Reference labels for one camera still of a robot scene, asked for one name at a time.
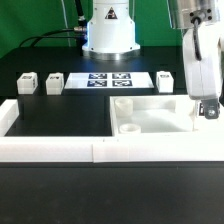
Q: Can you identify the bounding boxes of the white square table top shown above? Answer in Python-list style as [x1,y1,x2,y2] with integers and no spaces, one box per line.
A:
[110,95,224,136]

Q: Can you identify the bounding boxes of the white marker base plate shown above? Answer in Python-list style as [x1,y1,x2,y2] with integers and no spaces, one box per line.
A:
[65,72,154,89]

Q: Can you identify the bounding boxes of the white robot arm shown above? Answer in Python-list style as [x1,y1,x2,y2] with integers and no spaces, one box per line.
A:
[82,0,223,119]

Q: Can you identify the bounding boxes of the white U-shaped obstacle fence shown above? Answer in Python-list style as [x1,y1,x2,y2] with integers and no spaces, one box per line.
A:
[0,99,224,163]

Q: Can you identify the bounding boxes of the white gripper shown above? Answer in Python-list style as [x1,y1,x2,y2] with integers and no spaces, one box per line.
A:
[182,26,222,119]

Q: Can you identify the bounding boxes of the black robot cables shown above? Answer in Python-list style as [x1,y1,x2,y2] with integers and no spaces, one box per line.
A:
[18,0,89,48]

